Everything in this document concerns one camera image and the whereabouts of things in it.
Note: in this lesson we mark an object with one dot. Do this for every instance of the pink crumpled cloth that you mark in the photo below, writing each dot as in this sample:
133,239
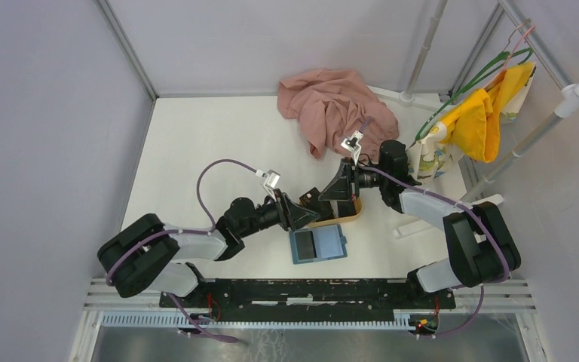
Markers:
331,104

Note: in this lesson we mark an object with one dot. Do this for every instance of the green clothes hanger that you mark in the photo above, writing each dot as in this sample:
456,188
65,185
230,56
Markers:
490,68

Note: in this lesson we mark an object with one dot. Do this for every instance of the pink clothes hanger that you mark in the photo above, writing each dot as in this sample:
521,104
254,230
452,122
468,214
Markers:
525,28

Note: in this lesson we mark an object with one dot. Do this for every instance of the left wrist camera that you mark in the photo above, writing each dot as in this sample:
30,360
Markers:
269,178

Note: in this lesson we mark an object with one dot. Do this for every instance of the white clothes rack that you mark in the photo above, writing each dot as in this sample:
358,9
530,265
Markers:
567,107

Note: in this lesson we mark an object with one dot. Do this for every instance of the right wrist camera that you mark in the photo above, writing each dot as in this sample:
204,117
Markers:
352,143

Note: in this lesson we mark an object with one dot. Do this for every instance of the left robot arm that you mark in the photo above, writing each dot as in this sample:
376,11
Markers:
153,255

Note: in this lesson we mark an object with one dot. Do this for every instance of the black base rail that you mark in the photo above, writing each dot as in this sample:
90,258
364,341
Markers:
312,300

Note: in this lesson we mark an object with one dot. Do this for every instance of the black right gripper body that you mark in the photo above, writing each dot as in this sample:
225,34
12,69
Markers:
351,179

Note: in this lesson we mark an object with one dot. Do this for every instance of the yellow oval card tray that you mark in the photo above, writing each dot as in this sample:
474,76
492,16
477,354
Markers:
344,211

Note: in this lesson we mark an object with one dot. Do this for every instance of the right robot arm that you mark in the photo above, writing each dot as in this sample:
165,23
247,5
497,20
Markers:
479,244

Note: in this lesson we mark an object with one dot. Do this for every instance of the yellow garment on hanger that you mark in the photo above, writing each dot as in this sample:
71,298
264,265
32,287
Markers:
474,125

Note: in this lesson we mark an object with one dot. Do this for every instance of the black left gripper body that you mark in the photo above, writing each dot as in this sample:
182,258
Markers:
284,211

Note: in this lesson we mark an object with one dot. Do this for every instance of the blue card holder wallet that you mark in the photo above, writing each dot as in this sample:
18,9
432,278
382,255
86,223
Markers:
330,243

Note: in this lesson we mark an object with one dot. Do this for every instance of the dark grey credit card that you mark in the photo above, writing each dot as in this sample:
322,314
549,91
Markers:
311,201

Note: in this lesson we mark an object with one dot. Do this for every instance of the dinosaur print cloth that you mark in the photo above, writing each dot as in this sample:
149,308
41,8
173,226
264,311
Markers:
429,158

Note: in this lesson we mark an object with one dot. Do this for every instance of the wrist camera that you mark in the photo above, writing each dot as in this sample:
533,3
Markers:
269,178
352,143

